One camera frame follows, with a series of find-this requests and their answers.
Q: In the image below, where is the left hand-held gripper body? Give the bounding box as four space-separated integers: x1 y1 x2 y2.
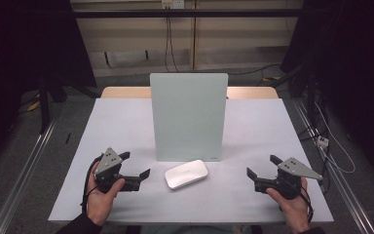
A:
93 146 141 192

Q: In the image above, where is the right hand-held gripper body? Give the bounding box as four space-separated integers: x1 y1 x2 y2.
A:
254 156 324 201

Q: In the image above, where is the white whiteboard eraser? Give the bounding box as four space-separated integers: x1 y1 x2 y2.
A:
164 159 209 191

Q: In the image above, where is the frosted glass whiteboard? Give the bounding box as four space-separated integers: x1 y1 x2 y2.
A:
149 72 229 163

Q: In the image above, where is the person's right hand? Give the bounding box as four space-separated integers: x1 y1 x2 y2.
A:
265 176 312 234

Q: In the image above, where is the person's left hand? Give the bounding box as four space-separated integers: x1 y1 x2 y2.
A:
86 170 127 227

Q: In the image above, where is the white table cover sheet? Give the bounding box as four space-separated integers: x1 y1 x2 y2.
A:
48 97 335 225

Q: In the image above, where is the white power adapter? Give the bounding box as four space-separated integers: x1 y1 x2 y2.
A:
317 135 330 149

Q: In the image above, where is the wooden table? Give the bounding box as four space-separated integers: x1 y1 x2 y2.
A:
100 86 280 99

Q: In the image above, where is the black metal stand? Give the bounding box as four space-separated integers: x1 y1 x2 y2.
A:
38 76 53 135

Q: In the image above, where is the black curtain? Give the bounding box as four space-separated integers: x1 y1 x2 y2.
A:
0 0 97 183
280 0 374 186

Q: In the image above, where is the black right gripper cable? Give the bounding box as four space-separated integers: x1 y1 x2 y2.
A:
300 185 315 225

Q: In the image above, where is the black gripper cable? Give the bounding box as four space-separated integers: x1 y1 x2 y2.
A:
300 185 315 225
80 155 103 215

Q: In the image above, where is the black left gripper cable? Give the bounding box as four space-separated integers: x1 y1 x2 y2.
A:
80 155 103 215

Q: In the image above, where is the aluminium floor rail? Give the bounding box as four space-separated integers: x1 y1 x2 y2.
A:
291 97 374 234
0 118 58 234

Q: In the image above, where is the white cable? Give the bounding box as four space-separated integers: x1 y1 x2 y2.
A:
314 101 356 175

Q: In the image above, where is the black floor cable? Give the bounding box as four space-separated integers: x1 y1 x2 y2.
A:
227 62 282 77

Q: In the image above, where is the black wall cable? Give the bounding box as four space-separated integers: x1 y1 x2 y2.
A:
168 8 180 73
164 8 171 73

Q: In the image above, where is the black horizontal frame bar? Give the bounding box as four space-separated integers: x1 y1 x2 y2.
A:
72 8 306 20

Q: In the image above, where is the white wall outlet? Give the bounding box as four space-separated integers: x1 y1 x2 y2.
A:
161 0 185 10

